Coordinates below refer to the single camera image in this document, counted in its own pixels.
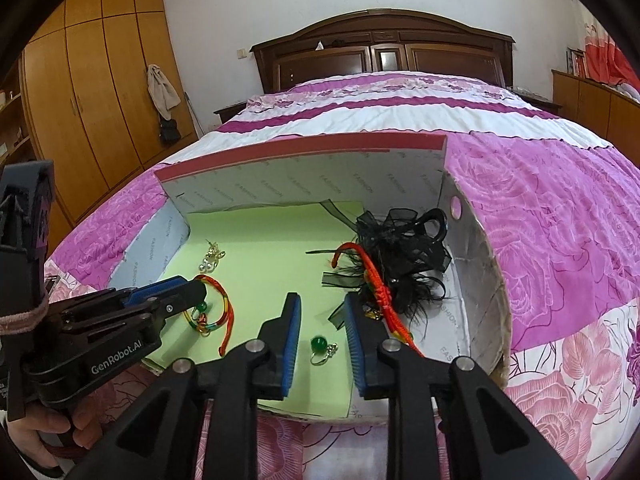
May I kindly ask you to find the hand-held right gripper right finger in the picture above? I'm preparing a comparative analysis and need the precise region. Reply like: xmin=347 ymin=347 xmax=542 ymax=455
xmin=344 ymin=292 xmax=581 ymax=480

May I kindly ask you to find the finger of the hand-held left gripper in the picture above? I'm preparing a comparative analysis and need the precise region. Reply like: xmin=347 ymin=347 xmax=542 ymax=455
xmin=135 ymin=280 xmax=209 ymax=334
xmin=120 ymin=275 xmax=188 ymax=307

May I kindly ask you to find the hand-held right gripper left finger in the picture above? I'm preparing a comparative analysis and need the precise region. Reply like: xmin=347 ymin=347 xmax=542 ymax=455
xmin=62 ymin=291 xmax=303 ymax=480

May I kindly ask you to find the green bead earring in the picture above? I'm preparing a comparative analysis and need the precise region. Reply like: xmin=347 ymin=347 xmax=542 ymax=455
xmin=309 ymin=336 xmax=340 ymax=366

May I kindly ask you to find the red cord beaded bracelet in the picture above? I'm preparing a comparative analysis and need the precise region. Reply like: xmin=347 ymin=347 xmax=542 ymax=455
xmin=182 ymin=274 xmax=236 ymax=358

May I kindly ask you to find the gold pearl earring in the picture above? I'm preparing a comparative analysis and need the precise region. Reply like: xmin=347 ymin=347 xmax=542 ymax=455
xmin=198 ymin=241 xmax=226 ymax=273

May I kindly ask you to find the red cord bracelet gold charm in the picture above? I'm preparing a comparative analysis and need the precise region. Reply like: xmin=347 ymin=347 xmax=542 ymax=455
xmin=330 ymin=241 xmax=426 ymax=358

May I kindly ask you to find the black ribbon hair claw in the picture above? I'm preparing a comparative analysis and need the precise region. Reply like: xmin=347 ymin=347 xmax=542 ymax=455
xmin=306 ymin=199 xmax=453 ymax=331

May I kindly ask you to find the pink cardboard box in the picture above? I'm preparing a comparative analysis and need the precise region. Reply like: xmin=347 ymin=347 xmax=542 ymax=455
xmin=107 ymin=134 xmax=512 ymax=426

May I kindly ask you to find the person's left hand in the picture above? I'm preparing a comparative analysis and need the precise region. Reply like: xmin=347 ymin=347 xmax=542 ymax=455
xmin=6 ymin=395 xmax=101 ymax=468

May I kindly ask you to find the light green paper sheet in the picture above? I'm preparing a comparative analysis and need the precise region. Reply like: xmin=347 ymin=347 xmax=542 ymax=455
xmin=142 ymin=201 xmax=366 ymax=420

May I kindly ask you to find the black hanging bag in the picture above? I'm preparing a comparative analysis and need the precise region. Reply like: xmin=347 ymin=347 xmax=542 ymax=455
xmin=159 ymin=119 xmax=182 ymax=146

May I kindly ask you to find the dark wooden nightstand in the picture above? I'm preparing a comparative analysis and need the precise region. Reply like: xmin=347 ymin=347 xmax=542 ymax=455
xmin=510 ymin=87 xmax=563 ymax=116
xmin=214 ymin=101 xmax=261 ymax=125

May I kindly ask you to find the beige hanging towel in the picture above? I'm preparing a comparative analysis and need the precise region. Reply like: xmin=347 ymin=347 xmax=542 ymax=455
xmin=146 ymin=64 xmax=181 ymax=122

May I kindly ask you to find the wooden wardrobe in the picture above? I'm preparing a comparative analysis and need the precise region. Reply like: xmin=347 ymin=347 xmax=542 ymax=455
xmin=0 ymin=0 xmax=198 ymax=256

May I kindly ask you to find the dark wooden headboard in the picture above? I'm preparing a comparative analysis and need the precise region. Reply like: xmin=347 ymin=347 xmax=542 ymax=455
xmin=250 ymin=9 xmax=516 ymax=96

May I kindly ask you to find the wooden low cabinet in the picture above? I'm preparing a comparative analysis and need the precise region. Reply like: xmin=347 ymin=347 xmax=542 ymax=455
xmin=551 ymin=69 xmax=640 ymax=161

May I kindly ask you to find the row of books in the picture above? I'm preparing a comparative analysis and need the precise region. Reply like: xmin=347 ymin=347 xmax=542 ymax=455
xmin=566 ymin=47 xmax=586 ymax=78

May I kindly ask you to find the cream and orange curtain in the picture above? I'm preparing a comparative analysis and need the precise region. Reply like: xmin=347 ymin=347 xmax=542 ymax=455
xmin=582 ymin=20 xmax=640 ymax=93

